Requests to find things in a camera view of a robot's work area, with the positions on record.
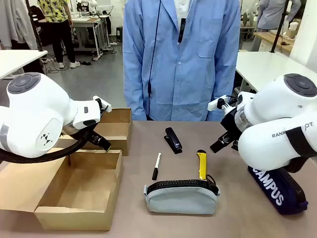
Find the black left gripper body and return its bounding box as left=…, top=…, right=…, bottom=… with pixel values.
left=63, top=122, right=99, bottom=144

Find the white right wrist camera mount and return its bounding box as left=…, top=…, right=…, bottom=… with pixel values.
left=207, top=95, right=238, bottom=112

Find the grey zip pencil case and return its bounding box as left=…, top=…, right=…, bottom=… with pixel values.
left=143, top=174, right=220, bottom=215

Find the thin black lanyard cable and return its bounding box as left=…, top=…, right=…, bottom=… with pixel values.
left=148, top=0, right=163, bottom=117

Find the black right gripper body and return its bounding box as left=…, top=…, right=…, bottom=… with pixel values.
left=219, top=108, right=243, bottom=141

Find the person's left forearm blue sleeve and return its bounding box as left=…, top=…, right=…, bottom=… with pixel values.
left=210, top=57, right=240, bottom=117

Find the black clip-on recorder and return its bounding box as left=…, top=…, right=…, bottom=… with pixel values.
left=177, top=18, right=186, bottom=43

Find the white side table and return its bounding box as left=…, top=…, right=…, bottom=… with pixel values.
left=0, top=49, right=48, bottom=80
left=235, top=51, right=317, bottom=100

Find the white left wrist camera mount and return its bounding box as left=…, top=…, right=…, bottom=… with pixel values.
left=93, top=96, right=112, bottom=117

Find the white metal workbench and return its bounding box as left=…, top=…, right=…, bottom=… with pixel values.
left=71, top=14, right=111, bottom=60

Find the person's right forearm blue sleeve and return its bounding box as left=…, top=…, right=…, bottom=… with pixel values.
left=123, top=57, right=147, bottom=121

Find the white black marker pen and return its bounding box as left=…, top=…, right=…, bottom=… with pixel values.
left=152, top=152, right=162, bottom=181

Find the person in grey coat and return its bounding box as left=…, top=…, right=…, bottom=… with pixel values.
left=0, top=0, right=47, bottom=75

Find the small brown cardboard box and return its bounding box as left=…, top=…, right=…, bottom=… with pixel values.
left=58, top=108, right=133, bottom=157

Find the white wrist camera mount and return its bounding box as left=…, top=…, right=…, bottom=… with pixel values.
left=207, top=95, right=238, bottom=112
left=93, top=96, right=112, bottom=117

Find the black tripod pole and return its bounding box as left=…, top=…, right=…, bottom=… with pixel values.
left=269, top=0, right=290, bottom=54
left=25, top=0, right=48, bottom=75

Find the wooden top table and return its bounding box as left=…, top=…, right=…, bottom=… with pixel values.
left=254, top=31, right=294, bottom=54

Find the person in blue lab coat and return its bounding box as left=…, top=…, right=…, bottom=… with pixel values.
left=122, top=0, right=242, bottom=121

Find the yellow utility knife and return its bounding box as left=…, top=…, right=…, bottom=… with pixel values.
left=197, top=149, right=208, bottom=180

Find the person in yellow floral shirt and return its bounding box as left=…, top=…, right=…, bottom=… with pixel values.
left=37, top=0, right=81, bottom=69

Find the white cylindrical jug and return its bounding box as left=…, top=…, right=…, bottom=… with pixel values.
left=288, top=21, right=298, bottom=39

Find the navy campus pencil case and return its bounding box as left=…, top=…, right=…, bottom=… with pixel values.
left=247, top=165, right=309, bottom=215

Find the person in light blue coat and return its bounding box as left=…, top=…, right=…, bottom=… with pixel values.
left=251, top=0, right=302, bottom=52

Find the large brown cardboard box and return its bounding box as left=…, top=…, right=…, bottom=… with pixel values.
left=0, top=148, right=124, bottom=231

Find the black stapler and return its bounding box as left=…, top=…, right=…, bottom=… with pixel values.
left=163, top=127, right=183, bottom=155

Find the black left arm cable sleeve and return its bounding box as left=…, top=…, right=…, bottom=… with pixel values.
left=0, top=128, right=94, bottom=164

